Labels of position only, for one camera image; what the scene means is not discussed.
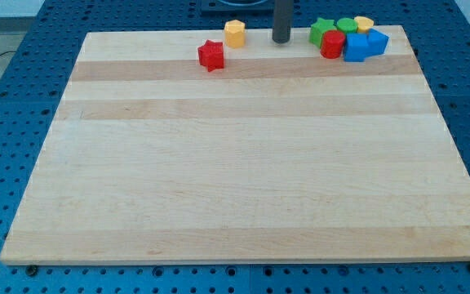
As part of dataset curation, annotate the black bolt left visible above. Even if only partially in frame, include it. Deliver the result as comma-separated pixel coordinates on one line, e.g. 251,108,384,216
24,265,38,277

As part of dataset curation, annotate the red cylinder block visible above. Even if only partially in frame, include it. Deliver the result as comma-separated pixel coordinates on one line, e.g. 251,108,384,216
321,30,346,59

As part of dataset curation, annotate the wooden board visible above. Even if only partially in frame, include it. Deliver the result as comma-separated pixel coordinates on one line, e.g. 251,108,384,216
0,25,470,265

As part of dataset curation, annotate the green star block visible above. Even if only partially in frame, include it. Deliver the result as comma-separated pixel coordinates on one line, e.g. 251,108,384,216
308,17,336,48

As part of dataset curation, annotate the yellow cylinder block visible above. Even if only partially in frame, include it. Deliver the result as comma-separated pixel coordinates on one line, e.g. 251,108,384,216
354,16,375,33

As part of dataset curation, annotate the red star block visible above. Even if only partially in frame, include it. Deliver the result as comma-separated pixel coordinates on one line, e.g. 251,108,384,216
197,39,224,72

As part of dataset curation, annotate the yellow hexagon block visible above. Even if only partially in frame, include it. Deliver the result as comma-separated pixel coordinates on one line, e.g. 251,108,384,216
224,20,246,49

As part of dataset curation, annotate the green cylinder block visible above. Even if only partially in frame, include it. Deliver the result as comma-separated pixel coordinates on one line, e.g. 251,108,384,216
336,17,358,34

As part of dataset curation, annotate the blue cube block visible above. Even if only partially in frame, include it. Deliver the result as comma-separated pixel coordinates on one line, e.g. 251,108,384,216
367,29,389,56

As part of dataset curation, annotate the blue crescent block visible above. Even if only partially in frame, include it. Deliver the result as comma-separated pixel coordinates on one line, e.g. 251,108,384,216
344,33,369,62

